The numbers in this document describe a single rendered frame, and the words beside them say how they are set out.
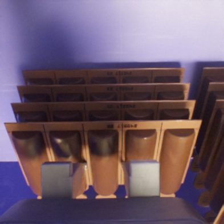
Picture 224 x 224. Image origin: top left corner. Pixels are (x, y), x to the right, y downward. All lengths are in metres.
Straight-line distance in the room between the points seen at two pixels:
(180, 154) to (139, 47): 0.07
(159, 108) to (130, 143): 0.03
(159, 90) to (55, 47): 0.07
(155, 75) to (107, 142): 0.06
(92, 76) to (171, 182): 0.08
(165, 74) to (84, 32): 0.06
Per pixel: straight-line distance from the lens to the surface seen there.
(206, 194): 0.23
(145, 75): 0.19
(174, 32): 0.19
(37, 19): 0.19
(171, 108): 0.17
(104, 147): 0.16
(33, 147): 0.17
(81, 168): 0.16
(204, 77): 0.20
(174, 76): 0.20
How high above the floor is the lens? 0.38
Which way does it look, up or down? 46 degrees down
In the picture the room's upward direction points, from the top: 179 degrees clockwise
